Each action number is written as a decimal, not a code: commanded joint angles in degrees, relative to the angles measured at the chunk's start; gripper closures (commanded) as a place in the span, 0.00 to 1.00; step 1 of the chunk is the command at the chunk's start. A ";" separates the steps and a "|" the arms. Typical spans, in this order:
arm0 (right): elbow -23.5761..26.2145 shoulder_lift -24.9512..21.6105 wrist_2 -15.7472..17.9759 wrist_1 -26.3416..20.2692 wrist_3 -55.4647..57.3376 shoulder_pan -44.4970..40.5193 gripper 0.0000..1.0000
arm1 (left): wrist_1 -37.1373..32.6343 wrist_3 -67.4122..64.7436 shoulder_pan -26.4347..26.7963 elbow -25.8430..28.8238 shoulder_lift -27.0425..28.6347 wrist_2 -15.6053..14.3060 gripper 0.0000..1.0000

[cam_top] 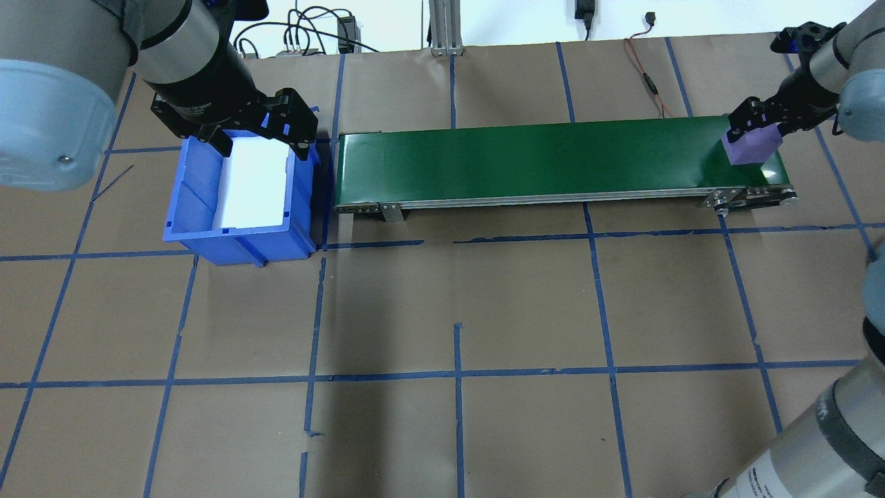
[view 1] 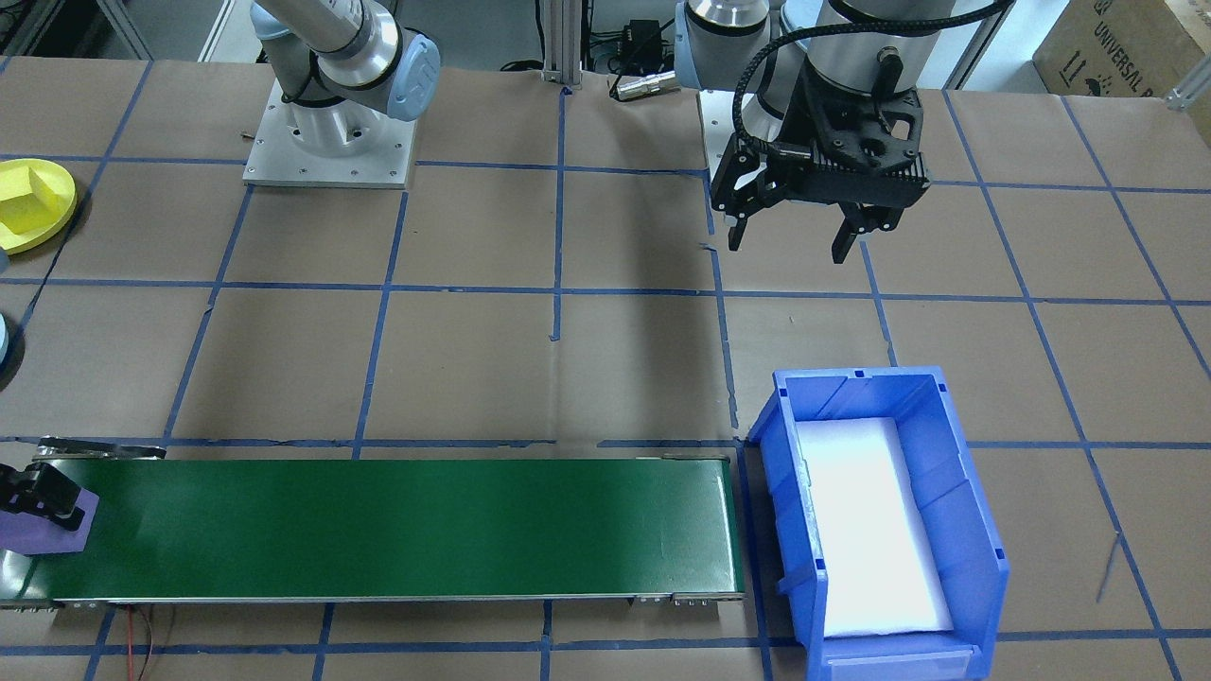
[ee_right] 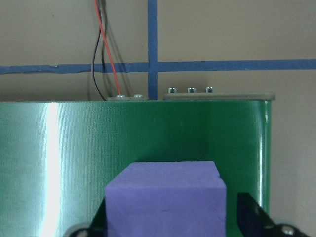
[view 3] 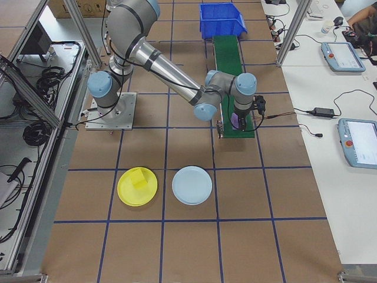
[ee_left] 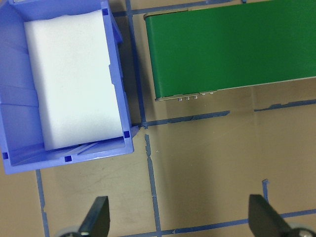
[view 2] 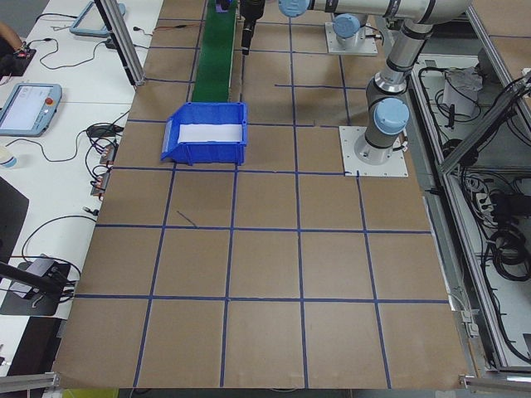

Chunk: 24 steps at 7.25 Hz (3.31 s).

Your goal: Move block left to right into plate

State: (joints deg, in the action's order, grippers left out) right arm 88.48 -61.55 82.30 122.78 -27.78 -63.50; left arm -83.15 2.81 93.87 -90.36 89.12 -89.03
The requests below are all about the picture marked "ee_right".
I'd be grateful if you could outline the purple foam block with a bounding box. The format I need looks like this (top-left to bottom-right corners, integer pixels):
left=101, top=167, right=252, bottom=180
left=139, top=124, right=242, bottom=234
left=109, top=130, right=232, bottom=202
left=104, top=160, right=228, bottom=237

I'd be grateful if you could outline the thin red wire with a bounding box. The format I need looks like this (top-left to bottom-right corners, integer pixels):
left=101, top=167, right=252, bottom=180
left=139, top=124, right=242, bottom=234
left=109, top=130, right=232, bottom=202
left=94, top=0, right=122, bottom=96

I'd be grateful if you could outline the green conveyor belt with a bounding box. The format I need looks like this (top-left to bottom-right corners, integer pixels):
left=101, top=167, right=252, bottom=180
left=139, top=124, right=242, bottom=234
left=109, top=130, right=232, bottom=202
left=0, top=87, right=276, bottom=237

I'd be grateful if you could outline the thin black wire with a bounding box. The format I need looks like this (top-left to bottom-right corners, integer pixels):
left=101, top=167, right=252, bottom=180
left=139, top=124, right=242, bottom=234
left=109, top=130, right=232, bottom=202
left=90, top=0, right=108, bottom=101

